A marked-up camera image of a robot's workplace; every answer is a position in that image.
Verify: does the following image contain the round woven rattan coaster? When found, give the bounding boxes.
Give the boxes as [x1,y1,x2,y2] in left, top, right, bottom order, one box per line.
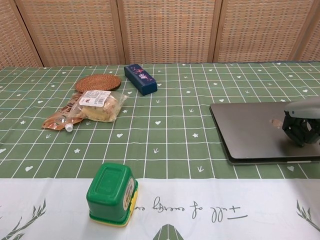
[74,73,121,93]

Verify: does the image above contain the bread in clear plastic bag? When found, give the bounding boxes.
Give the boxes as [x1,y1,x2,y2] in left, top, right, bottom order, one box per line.
[74,89,129,123]

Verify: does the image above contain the woven bamboo screen panel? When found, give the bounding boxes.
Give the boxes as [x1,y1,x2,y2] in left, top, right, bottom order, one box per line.
[14,0,127,68]
[216,0,310,63]
[116,0,224,65]
[296,0,320,62]
[0,0,45,70]

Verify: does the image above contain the green container with yellow lid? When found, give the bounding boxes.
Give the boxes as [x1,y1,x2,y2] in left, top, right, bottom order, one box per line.
[86,162,140,221]

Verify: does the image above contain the grey laptop computer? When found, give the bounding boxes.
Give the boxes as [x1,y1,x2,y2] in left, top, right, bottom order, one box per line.
[209,101,320,166]

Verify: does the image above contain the green checked tablecloth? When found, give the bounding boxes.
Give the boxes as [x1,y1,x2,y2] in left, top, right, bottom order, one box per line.
[0,59,320,240]

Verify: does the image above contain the orange spouted drink pouch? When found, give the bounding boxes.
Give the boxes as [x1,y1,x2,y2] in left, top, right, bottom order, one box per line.
[41,91,85,133]

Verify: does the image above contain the dark blue rectangular box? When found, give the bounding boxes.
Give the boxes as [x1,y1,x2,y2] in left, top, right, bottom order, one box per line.
[123,63,158,97]

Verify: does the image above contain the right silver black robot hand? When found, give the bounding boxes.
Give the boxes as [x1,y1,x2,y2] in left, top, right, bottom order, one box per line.
[281,97,320,148]

